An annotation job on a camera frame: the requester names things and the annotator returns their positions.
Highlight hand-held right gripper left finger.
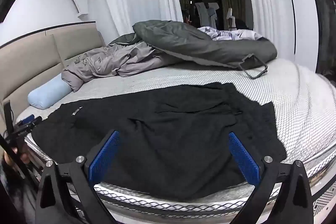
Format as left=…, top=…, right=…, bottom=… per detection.
left=35, top=130, right=124, bottom=224

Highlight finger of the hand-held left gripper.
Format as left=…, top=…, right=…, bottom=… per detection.
left=18, top=114, right=36, bottom=126
left=16, top=117, right=43, bottom=136

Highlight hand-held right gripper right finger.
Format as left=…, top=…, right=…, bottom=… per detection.
left=228, top=132, right=314, bottom=224

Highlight black pants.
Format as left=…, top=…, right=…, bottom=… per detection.
left=31, top=82, right=287, bottom=202

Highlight person's left hand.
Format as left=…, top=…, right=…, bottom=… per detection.
left=4, top=147, right=31, bottom=165

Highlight light blue bolster pillow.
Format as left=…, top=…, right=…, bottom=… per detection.
left=28, top=73, right=72, bottom=110

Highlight beige padded headboard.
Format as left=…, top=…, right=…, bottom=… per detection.
left=0, top=22, right=105, bottom=122

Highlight white mesh mattress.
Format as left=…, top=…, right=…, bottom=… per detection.
left=14, top=58, right=336, bottom=224

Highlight light grey quilt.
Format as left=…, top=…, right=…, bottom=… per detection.
left=61, top=42, right=184, bottom=92

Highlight white striped bedding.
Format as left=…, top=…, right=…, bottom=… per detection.
left=197, top=26, right=264, bottom=42

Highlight white upright device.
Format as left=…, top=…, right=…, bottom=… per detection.
left=226, top=7, right=236, bottom=30

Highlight hanging white garment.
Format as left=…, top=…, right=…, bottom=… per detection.
left=195, top=1, right=219, bottom=29

